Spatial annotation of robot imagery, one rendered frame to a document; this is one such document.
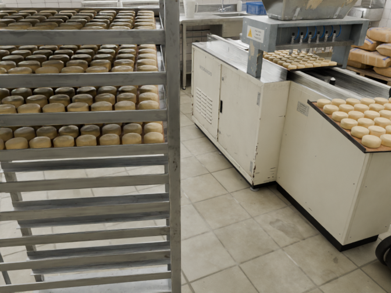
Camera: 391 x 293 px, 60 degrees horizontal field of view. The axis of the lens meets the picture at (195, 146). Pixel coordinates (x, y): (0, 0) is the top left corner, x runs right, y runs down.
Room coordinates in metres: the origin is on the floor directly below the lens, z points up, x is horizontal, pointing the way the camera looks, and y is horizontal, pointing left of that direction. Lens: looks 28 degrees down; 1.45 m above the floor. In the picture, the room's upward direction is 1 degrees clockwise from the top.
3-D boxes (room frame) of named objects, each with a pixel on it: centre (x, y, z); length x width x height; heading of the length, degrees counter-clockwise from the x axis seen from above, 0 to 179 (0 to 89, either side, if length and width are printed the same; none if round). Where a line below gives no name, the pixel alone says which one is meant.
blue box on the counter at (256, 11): (5.24, -0.93, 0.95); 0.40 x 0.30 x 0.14; 119
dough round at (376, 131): (0.95, -0.56, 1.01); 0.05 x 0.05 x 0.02
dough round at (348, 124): (1.00, -0.50, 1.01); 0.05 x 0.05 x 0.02
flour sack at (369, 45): (5.40, -2.72, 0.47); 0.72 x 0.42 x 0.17; 116
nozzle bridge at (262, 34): (2.28, -0.68, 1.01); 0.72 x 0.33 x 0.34; 111
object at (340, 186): (1.80, -0.87, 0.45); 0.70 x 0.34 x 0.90; 21
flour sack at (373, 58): (5.07, -2.62, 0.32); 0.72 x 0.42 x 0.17; 30
